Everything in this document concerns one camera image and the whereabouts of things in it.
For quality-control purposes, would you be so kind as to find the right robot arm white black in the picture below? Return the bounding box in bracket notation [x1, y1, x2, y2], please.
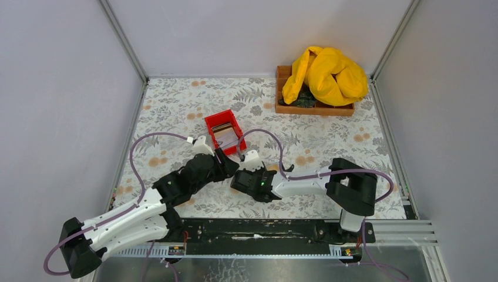
[230, 158, 378, 233]

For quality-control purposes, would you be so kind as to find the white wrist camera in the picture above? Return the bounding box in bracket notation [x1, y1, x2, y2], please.
[240, 150, 264, 172]
[192, 136, 214, 156]

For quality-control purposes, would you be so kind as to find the yellow cloth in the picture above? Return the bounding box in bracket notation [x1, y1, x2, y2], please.
[282, 46, 368, 106]

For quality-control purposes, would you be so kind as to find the dark green object in tray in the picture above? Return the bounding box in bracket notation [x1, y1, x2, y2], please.
[278, 86, 317, 108]

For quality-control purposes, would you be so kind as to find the floral table mat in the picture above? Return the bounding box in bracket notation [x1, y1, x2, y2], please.
[113, 78, 406, 230]

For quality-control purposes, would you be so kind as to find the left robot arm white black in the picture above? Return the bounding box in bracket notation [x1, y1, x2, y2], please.
[59, 149, 239, 278]

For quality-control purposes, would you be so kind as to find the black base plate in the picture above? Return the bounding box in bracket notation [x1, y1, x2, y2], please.
[159, 218, 376, 257]

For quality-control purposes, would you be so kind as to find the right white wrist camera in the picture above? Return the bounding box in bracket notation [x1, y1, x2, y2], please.
[240, 150, 264, 172]

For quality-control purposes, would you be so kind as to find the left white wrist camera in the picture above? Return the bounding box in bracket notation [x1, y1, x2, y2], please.
[192, 136, 214, 156]

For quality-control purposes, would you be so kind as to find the wooden tray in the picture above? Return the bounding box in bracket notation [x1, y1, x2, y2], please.
[275, 66, 355, 117]

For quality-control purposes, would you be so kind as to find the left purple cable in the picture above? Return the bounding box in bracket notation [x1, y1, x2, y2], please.
[42, 132, 194, 276]

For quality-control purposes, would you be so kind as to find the red plastic bin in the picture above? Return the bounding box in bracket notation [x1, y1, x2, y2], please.
[204, 109, 243, 155]

